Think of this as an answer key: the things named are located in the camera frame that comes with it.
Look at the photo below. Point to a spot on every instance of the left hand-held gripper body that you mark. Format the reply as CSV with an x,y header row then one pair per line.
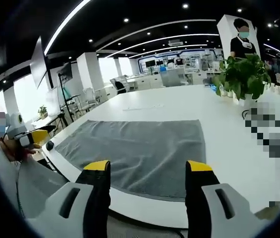
x,y
14,124

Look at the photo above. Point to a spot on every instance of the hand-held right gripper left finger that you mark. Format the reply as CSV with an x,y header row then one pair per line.
x,y
66,213

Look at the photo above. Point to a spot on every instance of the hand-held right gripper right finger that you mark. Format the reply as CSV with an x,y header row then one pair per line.
x,y
219,213

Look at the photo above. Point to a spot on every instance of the grey towel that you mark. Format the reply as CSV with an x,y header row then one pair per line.
x,y
140,148

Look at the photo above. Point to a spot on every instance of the person's left hand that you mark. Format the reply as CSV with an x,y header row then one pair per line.
x,y
22,153

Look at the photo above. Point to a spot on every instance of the small black object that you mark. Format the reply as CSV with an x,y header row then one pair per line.
x,y
49,145

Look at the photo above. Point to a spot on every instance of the small potted plant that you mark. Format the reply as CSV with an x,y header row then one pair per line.
x,y
42,110

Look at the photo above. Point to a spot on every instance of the person in grey shirt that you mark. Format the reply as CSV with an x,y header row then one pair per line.
x,y
40,183

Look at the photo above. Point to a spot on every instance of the white office chair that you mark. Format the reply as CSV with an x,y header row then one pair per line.
x,y
90,96

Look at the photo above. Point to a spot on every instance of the white pillar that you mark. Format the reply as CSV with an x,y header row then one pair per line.
x,y
89,72

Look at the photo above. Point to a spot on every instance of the white table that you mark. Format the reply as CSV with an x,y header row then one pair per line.
x,y
229,138

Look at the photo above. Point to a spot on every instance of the black office chair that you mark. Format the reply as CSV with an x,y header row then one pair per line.
x,y
118,86

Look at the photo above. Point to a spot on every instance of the green potted plant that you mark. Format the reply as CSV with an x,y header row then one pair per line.
x,y
245,74

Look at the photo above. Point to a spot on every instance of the white chest device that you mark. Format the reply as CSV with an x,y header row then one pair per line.
x,y
246,42

